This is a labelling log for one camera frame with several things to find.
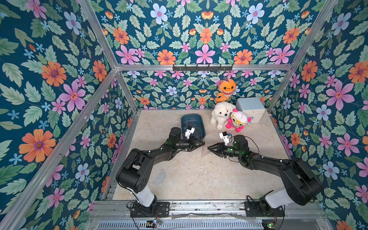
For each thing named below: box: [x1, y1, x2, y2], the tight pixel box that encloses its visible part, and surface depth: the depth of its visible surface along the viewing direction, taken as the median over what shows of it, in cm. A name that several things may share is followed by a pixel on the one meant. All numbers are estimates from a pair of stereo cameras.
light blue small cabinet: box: [235, 96, 266, 124], surface depth 105 cm
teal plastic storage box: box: [180, 113, 206, 140], surface depth 110 cm
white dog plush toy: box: [209, 101, 237, 130], surface depth 98 cm
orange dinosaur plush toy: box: [216, 78, 237, 103], surface depth 100 cm
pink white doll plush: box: [224, 109, 252, 133], surface depth 98 cm
